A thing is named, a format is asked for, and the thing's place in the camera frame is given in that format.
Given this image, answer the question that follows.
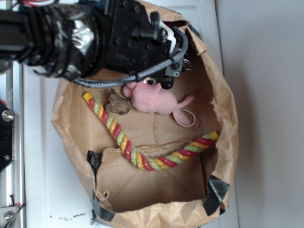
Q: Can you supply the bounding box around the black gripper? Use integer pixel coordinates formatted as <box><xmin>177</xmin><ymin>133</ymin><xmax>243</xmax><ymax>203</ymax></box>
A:
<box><xmin>100</xmin><ymin>0</ymin><xmax>188</xmax><ymax>89</ymax></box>

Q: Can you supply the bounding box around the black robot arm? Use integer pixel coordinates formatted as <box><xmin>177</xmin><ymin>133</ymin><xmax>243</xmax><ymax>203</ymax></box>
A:
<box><xmin>0</xmin><ymin>0</ymin><xmax>188</xmax><ymax>89</ymax></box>

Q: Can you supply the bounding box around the pink plush toy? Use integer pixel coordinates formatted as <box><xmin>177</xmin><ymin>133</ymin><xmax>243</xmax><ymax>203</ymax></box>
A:
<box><xmin>123</xmin><ymin>82</ymin><xmax>196</xmax><ymax>127</ymax></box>

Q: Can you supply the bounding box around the brown rock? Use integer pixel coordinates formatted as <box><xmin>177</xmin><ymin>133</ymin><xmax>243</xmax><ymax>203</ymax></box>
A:
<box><xmin>105</xmin><ymin>88</ymin><xmax>133</xmax><ymax>115</ymax></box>

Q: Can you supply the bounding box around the brown paper bag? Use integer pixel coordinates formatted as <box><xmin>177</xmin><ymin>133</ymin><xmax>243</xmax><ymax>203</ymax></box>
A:
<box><xmin>52</xmin><ymin>2</ymin><xmax>239</xmax><ymax>228</ymax></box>

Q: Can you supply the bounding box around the white plastic bin lid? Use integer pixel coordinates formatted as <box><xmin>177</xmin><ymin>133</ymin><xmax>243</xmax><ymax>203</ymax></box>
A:
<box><xmin>23</xmin><ymin>0</ymin><xmax>239</xmax><ymax>228</ymax></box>

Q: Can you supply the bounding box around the red green yellow rope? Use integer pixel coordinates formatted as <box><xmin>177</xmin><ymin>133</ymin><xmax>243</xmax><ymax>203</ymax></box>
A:
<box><xmin>82</xmin><ymin>92</ymin><xmax>220</xmax><ymax>171</ymax></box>

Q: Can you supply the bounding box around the red wire bundle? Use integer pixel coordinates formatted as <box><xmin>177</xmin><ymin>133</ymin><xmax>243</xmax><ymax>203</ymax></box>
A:
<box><xmin>11</xmin><ymin>0</ymin><xmax>60</xmax><ymax>7</ymax></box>

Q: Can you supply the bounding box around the aluminium extrusion frame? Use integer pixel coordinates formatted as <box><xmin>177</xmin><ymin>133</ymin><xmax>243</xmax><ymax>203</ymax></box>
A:
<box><xmin>0</xmin><ymin>64</ymin><xmax>26</xmax><ymax>228</ymax></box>

